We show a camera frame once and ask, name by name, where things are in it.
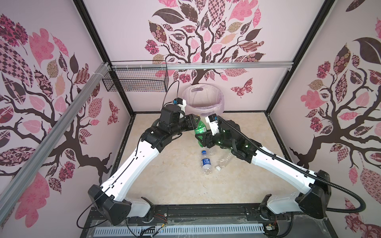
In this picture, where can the aluminium horizontal back rail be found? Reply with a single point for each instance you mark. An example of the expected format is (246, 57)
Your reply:
(182, 66)

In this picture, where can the green bottle yellow cap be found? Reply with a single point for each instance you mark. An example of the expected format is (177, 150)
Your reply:
(200, 128)

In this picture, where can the white slotted cable duct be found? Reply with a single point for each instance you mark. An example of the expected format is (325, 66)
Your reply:
(177, 230)

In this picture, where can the white ribbed waste bin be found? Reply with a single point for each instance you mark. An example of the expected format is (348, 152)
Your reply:
(208, 119)

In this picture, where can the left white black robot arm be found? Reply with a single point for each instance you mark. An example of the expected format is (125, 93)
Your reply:
(109, 198)

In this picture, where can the pink plastic bin liner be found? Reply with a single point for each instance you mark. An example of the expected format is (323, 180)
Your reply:
(203, 100)

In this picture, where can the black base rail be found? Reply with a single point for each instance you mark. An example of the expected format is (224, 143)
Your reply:
(163, 213)

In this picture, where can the black wire mesh basket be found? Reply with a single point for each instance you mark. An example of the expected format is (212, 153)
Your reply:
(137, 76)

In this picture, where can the aluminium left side rail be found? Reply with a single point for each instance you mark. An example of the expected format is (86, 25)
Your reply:
(24, 177)

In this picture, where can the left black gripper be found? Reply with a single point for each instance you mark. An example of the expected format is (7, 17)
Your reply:
(192, 124)

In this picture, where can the clear crushed bottle white cap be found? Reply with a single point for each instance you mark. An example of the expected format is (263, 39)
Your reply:
(224, 161)

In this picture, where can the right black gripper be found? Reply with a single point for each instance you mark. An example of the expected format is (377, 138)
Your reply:
(207, 136)

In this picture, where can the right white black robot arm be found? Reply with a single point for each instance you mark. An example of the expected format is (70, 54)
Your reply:
(313, 191)

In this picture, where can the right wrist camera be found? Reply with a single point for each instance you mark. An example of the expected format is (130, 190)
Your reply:
(214, 127)

